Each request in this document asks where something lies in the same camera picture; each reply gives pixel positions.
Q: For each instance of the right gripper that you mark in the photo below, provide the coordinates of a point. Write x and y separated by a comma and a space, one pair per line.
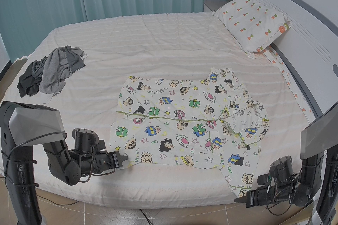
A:
261, 197

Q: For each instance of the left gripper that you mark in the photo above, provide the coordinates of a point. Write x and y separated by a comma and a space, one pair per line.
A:
105, 162

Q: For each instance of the white printed pyjama top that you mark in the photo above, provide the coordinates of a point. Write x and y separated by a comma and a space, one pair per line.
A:
184, 123

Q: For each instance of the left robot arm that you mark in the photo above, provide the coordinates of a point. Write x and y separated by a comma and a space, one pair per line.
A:
21, 166

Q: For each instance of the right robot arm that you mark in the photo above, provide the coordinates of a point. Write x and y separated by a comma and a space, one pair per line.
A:
316, 139

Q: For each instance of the pile of clothes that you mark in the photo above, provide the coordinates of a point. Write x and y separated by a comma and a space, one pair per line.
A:
55, 71

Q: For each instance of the bed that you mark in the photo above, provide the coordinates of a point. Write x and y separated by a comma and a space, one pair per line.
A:
158, 47

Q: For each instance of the white printed pillow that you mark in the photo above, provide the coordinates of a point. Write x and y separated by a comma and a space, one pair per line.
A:
250, 21

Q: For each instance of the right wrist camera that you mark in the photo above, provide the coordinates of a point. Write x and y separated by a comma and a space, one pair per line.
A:
263, 180

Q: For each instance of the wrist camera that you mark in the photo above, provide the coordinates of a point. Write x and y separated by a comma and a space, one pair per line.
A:
101, 145
263, 180

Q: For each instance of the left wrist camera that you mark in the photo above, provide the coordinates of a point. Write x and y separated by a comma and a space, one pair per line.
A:
101, 145

